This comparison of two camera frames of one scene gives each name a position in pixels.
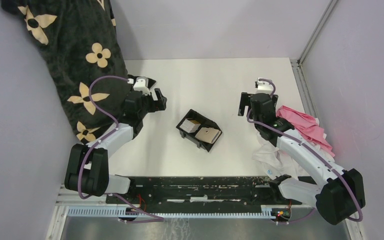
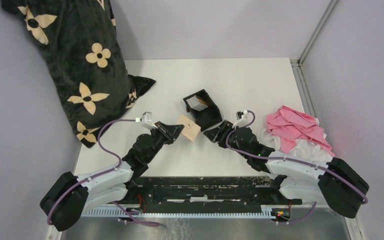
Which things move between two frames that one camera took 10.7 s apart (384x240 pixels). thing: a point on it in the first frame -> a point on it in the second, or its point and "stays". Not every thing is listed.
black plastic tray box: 199,129 -> 207,117
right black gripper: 244,101 -> 225,128
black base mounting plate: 203,192 stays
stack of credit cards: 189,126 -> 197,103
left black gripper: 161,99 -> 170,132
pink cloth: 308,125 stays
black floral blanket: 79,41 stays
